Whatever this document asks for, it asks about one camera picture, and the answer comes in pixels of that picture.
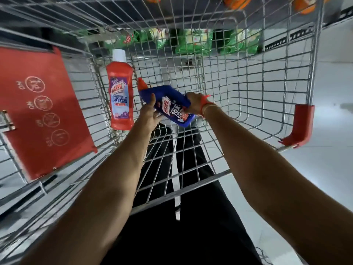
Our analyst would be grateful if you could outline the person's right hand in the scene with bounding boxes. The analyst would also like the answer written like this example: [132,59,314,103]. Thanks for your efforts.
[184,92,207,117]

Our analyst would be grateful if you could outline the person's left hand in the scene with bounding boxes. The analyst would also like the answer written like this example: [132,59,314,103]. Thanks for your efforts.
[137,93,164,133]

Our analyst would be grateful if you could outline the blue cleaner bottle red cap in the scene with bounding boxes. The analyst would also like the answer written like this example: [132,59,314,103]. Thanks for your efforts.
[137,77,196,128]

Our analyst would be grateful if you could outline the person's left forearm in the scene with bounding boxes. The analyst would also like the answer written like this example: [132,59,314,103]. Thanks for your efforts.
[19,123,156,265]

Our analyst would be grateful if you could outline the person's right forearm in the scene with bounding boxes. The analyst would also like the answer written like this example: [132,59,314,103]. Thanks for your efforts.
[202,104,353,265]

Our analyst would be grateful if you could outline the red wrist thread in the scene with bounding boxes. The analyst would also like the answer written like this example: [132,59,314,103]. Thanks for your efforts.
[199,94,219,117]

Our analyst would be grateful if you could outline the red cleaner bottle white cap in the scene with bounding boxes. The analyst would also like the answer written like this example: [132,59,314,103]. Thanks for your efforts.
[106,49,135,131]

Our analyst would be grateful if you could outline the green packet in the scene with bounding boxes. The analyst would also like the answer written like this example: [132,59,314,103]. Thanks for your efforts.
[175,29,213,56]
[221,28,262,56]
[139,28,169,49]
[103,31,139,52]

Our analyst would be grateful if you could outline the orange packet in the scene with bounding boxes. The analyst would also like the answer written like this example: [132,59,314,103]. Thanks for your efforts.
[292,0,333,15]
[223,0,255,10]

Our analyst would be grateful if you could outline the red cart seat flap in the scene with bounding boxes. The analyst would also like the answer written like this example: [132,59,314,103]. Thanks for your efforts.
[0,47,98,181]

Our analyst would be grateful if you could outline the red cart corner bumper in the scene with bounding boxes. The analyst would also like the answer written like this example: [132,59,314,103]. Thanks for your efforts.
[278,104,315,149]

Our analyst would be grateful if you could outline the person's black trousers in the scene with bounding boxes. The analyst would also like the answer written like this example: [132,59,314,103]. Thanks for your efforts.
[100,123,263,265]

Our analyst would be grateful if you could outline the metal wire shopping cart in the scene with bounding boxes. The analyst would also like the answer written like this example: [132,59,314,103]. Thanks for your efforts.
[0,0,325,265]

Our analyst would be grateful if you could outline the black shelf base rail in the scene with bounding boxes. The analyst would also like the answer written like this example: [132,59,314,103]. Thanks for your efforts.
[264,8,353,52]

